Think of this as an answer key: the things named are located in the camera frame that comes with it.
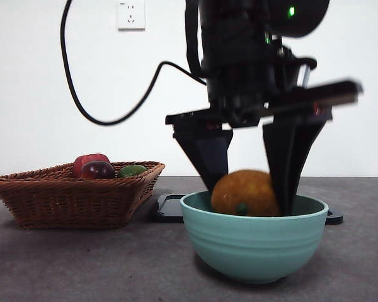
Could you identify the teal ribbed bowl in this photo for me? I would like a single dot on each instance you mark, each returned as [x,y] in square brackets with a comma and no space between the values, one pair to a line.
[255,248]

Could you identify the dark purple plum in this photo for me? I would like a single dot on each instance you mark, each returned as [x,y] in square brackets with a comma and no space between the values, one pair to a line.
[97,170]

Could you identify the brown wicker basket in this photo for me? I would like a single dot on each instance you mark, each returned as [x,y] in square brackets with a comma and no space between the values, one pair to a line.
[66,204]

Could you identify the orange-brown kiwi fruit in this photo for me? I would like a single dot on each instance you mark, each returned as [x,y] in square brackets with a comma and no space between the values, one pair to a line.
[245,192]

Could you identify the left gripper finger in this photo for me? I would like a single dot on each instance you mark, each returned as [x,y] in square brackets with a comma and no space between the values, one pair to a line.
[204,151]
[286,157]

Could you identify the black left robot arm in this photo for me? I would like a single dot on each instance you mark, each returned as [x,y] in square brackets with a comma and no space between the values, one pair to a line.
[239,47]

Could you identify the dark rectangular tray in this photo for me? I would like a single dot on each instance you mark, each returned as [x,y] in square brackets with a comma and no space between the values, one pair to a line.
[168,209]

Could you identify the red apple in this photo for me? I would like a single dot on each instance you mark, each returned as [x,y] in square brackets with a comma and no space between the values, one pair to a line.
[88,158]

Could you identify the green avocado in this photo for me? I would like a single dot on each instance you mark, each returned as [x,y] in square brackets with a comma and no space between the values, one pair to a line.
[130,171]

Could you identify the white wall socket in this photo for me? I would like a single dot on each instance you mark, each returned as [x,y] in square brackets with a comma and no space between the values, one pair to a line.
[131,15]

